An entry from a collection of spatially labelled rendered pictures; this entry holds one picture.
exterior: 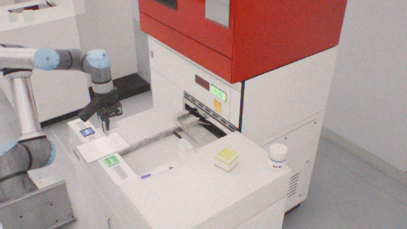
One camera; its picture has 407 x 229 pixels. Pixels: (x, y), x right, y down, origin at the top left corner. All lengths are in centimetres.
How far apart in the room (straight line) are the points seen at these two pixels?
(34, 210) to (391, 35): 242
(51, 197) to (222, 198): 64
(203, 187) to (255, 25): 69
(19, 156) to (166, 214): 63
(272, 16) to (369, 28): 142
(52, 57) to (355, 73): 235
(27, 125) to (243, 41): 96
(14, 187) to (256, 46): 111
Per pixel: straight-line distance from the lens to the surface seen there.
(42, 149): 171
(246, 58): 166
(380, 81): 306
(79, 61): 147
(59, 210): 162
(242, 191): 151
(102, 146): 177
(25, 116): 173
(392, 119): 312
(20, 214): 158
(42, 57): 139
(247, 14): 158
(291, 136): 220
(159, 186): 153
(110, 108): 150
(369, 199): 307
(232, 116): 182
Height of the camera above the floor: 202
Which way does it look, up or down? 34 degrees down
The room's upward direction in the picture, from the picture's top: straight up
